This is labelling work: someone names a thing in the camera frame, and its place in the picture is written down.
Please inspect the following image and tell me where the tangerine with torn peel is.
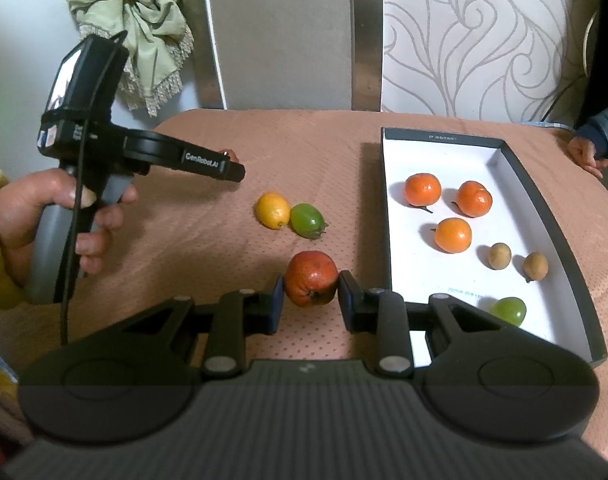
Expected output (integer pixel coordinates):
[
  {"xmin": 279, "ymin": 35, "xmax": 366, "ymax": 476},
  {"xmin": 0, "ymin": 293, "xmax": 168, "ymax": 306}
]
[{"xmin": 451, "ymin": 180, "xmax": 494, "ymax": 219}]

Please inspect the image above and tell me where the yellow lemon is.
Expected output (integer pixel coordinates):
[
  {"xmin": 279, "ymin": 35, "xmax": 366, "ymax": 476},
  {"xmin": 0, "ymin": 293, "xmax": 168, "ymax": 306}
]
[{"xmin": 255, "ymin": 191, "xmax": 291, "ymax": 231}]

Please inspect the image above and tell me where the person's left hand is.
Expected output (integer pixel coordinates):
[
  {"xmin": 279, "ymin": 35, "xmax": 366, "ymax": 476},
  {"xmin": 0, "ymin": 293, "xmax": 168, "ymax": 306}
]
[{"xmin": 0, "ymin": 167, "xmax": 138, "ymax": 306}]

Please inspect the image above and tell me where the green fringed scarf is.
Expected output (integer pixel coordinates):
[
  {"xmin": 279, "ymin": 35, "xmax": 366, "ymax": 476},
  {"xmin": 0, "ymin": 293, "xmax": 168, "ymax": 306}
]
[{"xmin": 66, "ymin": 0, "xmax": 195, "ymax": 118}]

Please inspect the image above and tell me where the tangerine with stem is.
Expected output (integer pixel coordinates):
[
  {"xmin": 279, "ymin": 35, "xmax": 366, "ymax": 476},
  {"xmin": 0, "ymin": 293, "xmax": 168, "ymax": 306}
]
[{"xmin": 403, "ymin": 172, "xmax": 443, "ymax": 213}]

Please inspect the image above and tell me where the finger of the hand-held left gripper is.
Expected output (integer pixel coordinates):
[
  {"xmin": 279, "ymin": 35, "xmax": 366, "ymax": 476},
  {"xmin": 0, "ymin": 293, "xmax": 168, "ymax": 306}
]
[{"xmin": 223, "ymin": 159, "xmax": 247, "ymax": 184}]

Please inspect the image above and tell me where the grey chair back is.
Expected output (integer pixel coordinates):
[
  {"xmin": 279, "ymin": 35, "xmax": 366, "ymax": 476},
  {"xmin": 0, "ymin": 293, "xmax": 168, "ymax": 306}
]
[{"xmin": 200, "ymin": 0, "xmax": 385, "ymax": 112}]

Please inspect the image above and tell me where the black box with white inside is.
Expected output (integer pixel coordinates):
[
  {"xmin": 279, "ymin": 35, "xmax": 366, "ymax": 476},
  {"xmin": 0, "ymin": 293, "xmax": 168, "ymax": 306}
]
[{"xmin": 380, "ymin": 126, "xmax": 608, "ymax": 367}]

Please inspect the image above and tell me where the mottled red orange apple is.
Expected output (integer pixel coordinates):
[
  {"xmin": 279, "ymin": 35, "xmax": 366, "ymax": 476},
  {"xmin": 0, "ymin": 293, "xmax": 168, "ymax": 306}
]
[{"xmin": 284, "ymin": 251, "xmax": 339, "ymax": 308}]

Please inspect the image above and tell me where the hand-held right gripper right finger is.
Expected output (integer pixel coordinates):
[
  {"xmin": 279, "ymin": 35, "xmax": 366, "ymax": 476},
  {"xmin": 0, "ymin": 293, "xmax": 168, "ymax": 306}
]
[{"xmin": 338, "ymin": 270, "xmax": 517, "ymax": 377}]

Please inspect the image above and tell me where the black cable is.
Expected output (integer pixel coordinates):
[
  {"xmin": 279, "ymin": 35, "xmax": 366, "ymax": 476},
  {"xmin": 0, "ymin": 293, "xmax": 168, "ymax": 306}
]
[{"xmin": 58, "ymin": 30, "xmax": 129, "ymax": 346}]

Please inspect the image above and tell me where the smooth round orange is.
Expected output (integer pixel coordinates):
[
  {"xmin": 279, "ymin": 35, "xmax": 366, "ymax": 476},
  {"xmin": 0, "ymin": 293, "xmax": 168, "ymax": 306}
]
[{"xmin": 434, "ymin": 217, "xmax": 473, "ymax": 254}]

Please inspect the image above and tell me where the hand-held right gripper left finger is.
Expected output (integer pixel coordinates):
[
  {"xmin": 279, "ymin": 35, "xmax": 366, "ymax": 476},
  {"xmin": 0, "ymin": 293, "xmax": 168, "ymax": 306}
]
[{"xmin": 118, "ymin": 275, "xmax": 285, "ymax": 377}]

